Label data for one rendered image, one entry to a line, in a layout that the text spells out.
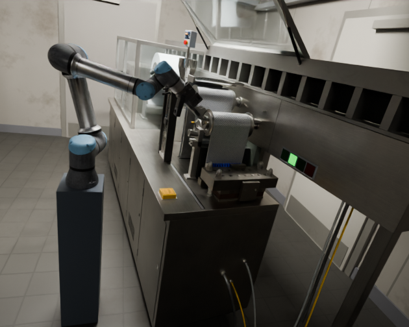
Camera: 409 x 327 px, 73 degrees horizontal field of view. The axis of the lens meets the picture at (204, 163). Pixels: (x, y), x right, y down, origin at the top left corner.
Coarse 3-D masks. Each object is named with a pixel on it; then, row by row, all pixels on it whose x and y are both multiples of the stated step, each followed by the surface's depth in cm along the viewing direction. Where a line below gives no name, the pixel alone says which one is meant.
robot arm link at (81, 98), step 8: (72, 48) 122; (80, 48) 130; (72, 80) 130; (80, 80) 131; (72, 88) 131; (80, 88) 132; (88, 88) 137; (72, 96) 134; (80, 96) 133; (88, 96) 136; (80, 104) 134; (88, 104) 136; (80, 112) 136; (88, 112) 137; (80, 120) 137; (88, 120) 138; (80, 128) 140; (88, 128) 139; (96, 128) 140; (96, 136) 141; (104, 136) 148; (104, 144) 146
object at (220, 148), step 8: (216, 144) 152; (224, 144) 154; (232, 144) 156; (240, 144) 158; (208, 152) 152; (216, 152) 154; (224, 152) 156; (232, 152) 158; (240, 152) 160; (208, 160) 154; (216, 160) 156; (224, 160) 158; (232, 160) 160; (240, 160) 163
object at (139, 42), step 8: (128, 40) 242; (136, 40) 210; (144, 40) 316; (136, 48) 210; (168, 48) 219; (176, 48) 221; (184, 48) 224; (136, 56) 212; (136, 64) 215; (136, 72) 217; (136, 96) 225; (120, 104) 295; (128, 120) 245
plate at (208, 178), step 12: (204, 168) 148; (216, 168) 151; (228, 168) 154; (240, 168) 157; (252, 168) 160; (264, 168) 164; (204, 180) 146; (216, 180) 137; (228, 180) 140; (240, 180) 143; (252, 180) 146; (264, 180) 150; (276, 180) 153
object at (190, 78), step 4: (188, 76) 168; (192, 76) 163; (196, 76) 170; (188, 80) 169; (192, 80) 163; (200, 80) 167; (204, 80) 166; (208, 80) 167; (212, 80) 168; (216, 80) 169; (220, 80) 170; (224, 80) 175; (228, 80) 180; (228, 84) 174; (236, 84) 175; (240, 84) 176
